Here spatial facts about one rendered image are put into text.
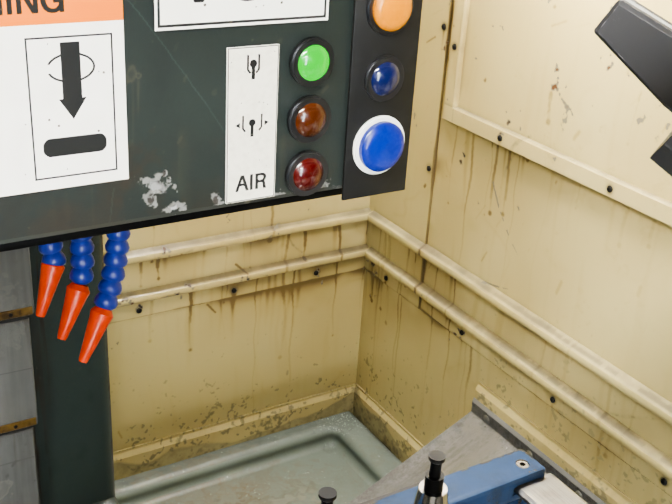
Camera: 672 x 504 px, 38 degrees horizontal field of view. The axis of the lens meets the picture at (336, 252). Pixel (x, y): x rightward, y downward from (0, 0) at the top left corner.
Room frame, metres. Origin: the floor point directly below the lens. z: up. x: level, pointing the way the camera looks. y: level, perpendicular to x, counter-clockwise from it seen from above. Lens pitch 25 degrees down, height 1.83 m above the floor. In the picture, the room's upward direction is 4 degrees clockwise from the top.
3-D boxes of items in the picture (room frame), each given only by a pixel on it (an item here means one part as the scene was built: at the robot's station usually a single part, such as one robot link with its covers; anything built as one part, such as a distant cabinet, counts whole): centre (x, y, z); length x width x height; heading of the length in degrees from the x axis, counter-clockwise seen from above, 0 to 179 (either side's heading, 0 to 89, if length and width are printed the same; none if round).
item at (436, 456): (0.68, -0.10, 1.31); 0.02 x 0.02 x 0.03
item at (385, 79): (0.54, -0.02, 1.69); 0.02 x 0.01 x 0.02; 123
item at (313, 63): (0.51, 0.02, 1.71); 0.02 x 0.01 x 0.02; 123
